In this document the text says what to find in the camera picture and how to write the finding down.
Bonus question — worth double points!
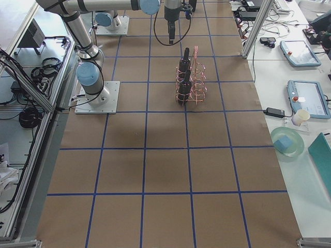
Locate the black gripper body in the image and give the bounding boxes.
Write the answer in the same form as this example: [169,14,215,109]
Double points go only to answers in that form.
[164,0,179,30]

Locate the dark wine bottle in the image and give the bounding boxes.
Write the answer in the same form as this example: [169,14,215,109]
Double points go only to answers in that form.
[178,48,190,79]
[178,70,192,105]

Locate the far teach pendant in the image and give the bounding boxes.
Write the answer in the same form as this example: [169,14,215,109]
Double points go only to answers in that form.
[280,40,321,67]

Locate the teach pendant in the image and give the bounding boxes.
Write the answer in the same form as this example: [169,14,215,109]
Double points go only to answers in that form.
[280,40,321,67]
[287,80,330,119]

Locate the black power adapter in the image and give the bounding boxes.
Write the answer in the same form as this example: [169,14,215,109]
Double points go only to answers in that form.
[263,107,285,118]

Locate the grey control box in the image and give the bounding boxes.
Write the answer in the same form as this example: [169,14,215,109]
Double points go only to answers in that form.
[14,18,46,55]

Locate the near teach pendant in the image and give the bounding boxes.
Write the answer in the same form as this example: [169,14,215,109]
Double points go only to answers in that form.
[287,80,330,119]

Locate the white paper cup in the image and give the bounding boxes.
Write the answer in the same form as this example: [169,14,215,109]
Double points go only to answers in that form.
[291,109,310,126]

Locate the blue sponge block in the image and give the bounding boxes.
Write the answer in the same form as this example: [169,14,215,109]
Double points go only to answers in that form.
[274,135,293,152]

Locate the green glass plate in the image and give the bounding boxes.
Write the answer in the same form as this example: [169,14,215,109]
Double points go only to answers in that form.
[270,127,305,157]

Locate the teal book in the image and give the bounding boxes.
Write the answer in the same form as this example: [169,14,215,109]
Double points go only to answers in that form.
[308,132,330,199]

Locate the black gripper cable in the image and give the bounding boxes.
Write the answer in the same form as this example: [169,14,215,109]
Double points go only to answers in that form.
[153,7,192,47]

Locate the copper wire wine basket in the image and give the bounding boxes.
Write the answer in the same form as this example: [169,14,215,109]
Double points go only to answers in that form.
[175,45,207,105]

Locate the aluminium frame post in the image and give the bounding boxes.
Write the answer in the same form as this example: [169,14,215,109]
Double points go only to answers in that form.
[241,0,273,59]

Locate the coiled black cable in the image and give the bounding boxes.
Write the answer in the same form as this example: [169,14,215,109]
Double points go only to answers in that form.
[18,107,40,130]

